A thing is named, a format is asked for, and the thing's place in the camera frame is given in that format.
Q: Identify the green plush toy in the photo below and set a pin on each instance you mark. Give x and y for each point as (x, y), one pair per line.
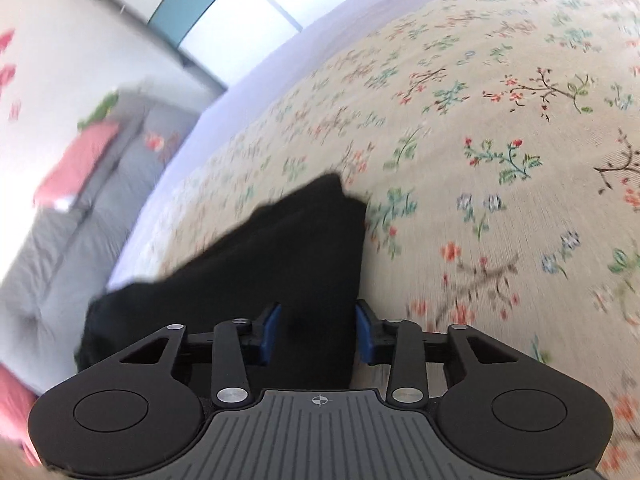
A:
(100, 110)

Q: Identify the lavender bed sheet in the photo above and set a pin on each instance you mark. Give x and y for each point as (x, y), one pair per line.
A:
(260, 75)

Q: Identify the black pants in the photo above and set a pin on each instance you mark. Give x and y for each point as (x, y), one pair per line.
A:
(300, 260)

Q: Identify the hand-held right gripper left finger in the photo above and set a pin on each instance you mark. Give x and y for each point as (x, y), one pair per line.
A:
(271, 332)

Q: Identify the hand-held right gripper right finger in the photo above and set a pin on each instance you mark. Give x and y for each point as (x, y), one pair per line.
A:
(365, 332)

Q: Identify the wardrobe with glass doors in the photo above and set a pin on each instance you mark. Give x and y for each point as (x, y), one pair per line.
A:
(225, 15)

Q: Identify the red wall sticker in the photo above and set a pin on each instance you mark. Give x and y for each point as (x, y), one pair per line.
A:
(7, 75)

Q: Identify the floral printed blanket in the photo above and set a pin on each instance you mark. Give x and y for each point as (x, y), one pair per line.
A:
(500, 125)

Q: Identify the pink pillow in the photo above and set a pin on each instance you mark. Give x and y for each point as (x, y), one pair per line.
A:
(75, 165)

